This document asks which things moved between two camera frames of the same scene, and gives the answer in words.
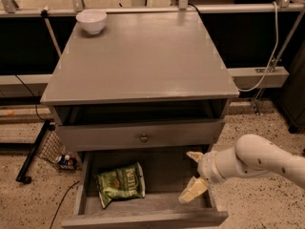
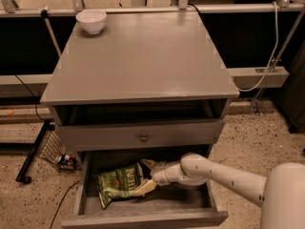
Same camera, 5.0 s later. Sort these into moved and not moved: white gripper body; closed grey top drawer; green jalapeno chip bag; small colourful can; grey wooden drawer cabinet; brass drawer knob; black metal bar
Moved: white gripper body
Not moved: closed grey top drawer; brass drawer knob; green jalapeno chip bag; small colourful can; grey wooden drawer cabinet; black metal bar
